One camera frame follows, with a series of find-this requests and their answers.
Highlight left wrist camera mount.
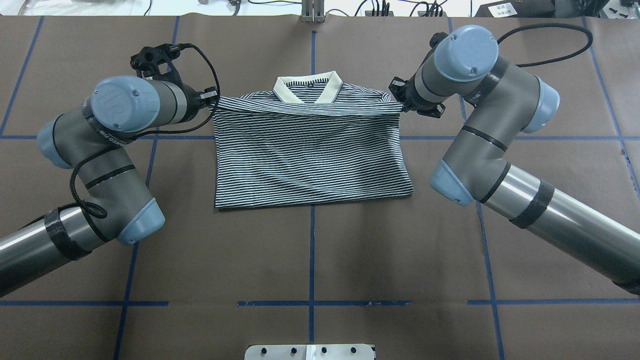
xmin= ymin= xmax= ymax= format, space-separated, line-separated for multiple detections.
xmin=129 ymin=43 xmax=183 ymax=86

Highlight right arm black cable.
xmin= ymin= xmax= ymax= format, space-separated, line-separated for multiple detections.
xmin=495 ymin=23 xmax=594 ymax=68

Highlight black box with label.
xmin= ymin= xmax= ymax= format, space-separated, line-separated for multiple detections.
xmin=473 ymin=0 xmax=556 ymax=18

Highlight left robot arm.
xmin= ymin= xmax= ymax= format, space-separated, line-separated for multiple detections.
xmin=1 ymin=75 xmax=220 ymax=296

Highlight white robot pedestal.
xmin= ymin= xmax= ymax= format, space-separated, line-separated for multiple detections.
xmin=244 ymin=343 xmax=377 ymax=360

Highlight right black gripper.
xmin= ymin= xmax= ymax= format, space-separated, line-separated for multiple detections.
xmin=388 ymin=76 xmax=446 ymax=119

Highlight aluminium frame post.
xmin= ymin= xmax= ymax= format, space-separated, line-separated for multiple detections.
xmin=300 ymin=0 xmax=326 ymax=24

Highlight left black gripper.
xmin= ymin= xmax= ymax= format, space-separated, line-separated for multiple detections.
xmin=180 ymin=85 xmax=220 ymax=123

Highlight striped polo shirt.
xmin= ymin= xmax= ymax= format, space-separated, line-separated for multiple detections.
xmin=212 ymin=71 xmax=414 ymax=210

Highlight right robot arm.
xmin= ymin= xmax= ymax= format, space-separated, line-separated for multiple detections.
xmin=388 ymin=23 xmax=640 ymax=296

